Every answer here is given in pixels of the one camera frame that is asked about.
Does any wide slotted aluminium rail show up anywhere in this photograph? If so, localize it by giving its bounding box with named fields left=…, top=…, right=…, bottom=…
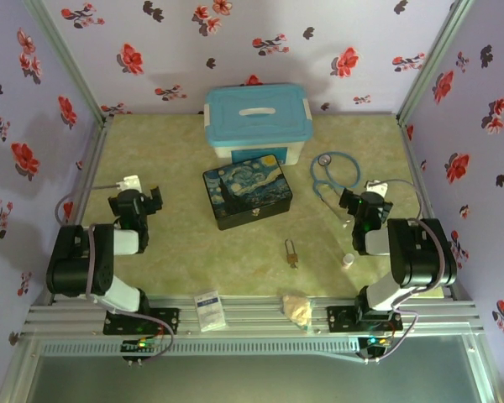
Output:
left=19, top=295, right=486, bottom=338

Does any left arm grey cable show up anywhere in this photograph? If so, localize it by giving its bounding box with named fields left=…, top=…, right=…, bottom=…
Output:
left=55, top=181, right=176, bottom=363

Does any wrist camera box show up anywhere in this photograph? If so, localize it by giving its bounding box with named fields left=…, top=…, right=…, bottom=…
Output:
left=115, top=175, right=144, bottom=194
left=364, top=179, right=389, bottom=196

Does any blue stethoscope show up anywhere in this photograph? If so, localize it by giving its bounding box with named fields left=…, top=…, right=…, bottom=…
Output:
left=310, top=151, right=360, bottom=228

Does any grey metal panel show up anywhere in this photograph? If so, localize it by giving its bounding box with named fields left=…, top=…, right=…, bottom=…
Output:
left=0, top=335, right=504, bottom=403

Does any brass padlock with silver shackle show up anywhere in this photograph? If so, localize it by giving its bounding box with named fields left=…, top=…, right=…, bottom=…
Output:
left=283, top=238, right=300, bottom=266

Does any beige crumpled packet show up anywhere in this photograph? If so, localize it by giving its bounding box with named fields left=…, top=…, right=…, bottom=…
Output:
left=281, top=294, right=314, bottom=336

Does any aluminium frame post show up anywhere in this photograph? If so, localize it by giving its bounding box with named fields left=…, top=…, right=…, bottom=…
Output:
left=24, top=0, right=115, bottom=127
left=396, top=0, right=475, bottom=127

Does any controller board with lights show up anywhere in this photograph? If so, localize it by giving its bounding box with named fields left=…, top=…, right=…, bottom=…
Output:
left=362, top=334, right=391, bottom=350
left=121, top=337, right=164, bottom=353

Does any white storage box blue lid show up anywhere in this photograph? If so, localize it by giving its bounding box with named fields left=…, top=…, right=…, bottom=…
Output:
left=203, top=82, right=315, bottom=168

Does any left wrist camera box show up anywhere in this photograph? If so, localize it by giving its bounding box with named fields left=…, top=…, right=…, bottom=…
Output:
left=115, top=175, right=144, bottom=194

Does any starry night print tin box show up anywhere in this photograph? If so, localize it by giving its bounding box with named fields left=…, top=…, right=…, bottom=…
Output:
left=202, top=153, right=294, bottom=232

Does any white packet with blue label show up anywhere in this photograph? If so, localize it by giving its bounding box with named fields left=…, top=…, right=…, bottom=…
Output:
left=193, top=289, right=228, bottom=334

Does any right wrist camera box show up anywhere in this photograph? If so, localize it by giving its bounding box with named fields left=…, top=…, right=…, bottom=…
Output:
left=364, top=179, right=389, bottom=196

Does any grey slotted cable duct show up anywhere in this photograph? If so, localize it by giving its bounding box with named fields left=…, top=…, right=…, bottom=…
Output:
left=37, top=338, right=362, bottom=359

